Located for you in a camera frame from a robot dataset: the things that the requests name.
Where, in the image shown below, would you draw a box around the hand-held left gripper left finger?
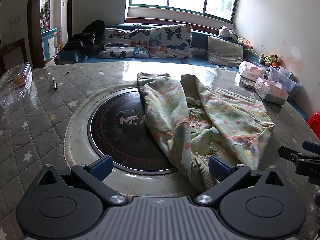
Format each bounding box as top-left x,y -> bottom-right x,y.
32,155 -> 128,205

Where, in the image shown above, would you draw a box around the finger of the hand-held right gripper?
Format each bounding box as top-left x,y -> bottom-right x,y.
302,141 -> 320,154
278,145 -> 320,165

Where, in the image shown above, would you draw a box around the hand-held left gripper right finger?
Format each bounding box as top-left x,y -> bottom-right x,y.
193,156 -> 290,205

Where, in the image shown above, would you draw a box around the pastel patterned garment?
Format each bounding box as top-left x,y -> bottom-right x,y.
137,72 -> 275,192

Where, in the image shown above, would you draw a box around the red plastic stool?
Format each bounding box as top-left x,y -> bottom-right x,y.
306,112 -> 320,140

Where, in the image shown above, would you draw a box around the black round induction cooktop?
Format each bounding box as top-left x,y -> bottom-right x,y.
64,84 -> 200,198

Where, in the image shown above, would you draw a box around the pink tissue pack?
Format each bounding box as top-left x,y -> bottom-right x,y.
253,77 -> 290,106
238,62 -> 266,82

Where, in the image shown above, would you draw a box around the clear plastic storage box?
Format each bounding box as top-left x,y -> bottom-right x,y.
265,66 -> 301,92

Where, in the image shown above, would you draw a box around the grey quilted star table cover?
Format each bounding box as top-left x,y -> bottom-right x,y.
0,61 -> 320,240

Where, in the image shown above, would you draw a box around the small white box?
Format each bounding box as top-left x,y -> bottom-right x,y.
239,79 -> 258,89

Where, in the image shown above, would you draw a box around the green brown plush toys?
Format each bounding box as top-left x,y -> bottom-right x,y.
259,53 -> 282,68

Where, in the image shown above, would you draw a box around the grey pillow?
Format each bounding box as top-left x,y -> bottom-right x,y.
207,35 -> 244,67

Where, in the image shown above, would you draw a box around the pink plush toy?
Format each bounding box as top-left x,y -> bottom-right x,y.
237,37 -> 253,50

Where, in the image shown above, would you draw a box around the clear plastic container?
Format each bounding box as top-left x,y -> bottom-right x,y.
0,62 -> 38,108

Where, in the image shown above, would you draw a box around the blue sofa bench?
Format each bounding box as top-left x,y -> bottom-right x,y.
54,23 -> 309,122

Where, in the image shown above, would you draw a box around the black bags pile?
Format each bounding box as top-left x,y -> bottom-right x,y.
64,20 -> 107,55

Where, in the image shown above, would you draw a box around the blue white cabinet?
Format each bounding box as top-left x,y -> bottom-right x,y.
40,27 -> 57,62

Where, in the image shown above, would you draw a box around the large butterfly print pillow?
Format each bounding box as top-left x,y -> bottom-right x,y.
148,24 -> 195,59

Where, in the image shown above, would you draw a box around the panda plush toy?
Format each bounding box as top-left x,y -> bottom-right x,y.
218,26 -> 238,41

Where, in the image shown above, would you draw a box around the dark wooden chair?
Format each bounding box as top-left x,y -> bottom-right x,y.
0,37 -> 28,77

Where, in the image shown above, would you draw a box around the dark wooden door frame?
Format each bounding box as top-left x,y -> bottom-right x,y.
27,0 -> 74,68

